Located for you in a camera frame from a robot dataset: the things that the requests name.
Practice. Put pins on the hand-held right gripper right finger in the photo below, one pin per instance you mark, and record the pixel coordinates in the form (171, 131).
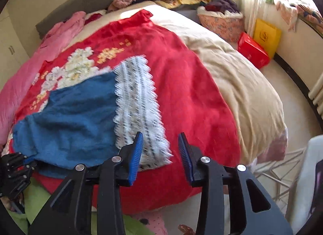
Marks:
(185, 160)

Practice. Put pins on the pink fluffy cloth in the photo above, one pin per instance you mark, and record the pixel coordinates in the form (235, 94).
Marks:
(123, 1)

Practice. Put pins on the floral laundry basket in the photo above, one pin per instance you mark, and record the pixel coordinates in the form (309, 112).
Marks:
(222, 28)

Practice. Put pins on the dark red cloth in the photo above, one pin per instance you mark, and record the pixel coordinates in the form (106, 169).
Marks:
(92, 18)

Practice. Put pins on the grey upholstered headboard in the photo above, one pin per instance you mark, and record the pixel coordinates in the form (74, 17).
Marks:
(83, 5)

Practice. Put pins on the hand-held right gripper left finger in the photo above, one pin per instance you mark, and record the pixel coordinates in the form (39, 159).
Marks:
(135, 160)

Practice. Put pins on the purple clothes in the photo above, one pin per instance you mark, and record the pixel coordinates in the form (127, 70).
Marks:
(223, 5)

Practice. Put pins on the red box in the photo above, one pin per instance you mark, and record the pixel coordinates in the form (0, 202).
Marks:
(252, 50)

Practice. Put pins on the yellow box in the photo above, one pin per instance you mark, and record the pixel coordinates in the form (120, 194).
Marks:
(267, 35)

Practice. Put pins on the red floral blanket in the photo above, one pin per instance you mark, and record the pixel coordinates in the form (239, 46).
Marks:
(189, 86)

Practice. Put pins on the brown translucent clip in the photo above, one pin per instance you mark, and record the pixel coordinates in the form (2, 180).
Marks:
(186, 230)

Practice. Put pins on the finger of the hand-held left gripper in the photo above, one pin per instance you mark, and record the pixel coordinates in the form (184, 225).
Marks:
(17, 160)

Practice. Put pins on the white radiator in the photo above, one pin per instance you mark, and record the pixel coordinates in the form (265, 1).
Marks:
(317, 93)

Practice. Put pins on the person's green clothing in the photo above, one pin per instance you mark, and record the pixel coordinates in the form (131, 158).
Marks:
(37, 199)

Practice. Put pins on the pink blanket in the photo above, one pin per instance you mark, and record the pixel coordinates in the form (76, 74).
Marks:
(20, 78)

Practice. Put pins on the cream wardrobe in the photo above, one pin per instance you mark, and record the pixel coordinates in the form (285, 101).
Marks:
(10, 40)

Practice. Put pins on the pink dotted cloth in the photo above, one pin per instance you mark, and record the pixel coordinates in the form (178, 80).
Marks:
(151, 223)

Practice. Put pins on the white chair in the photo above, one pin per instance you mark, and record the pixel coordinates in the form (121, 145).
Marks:
(309, 179)

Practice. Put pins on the floral cloth on windowsill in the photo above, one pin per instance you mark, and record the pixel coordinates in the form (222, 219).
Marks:
(297, 10)

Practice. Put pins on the blue denim pants lace trim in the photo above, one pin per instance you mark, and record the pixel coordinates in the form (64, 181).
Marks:
(75, 118)

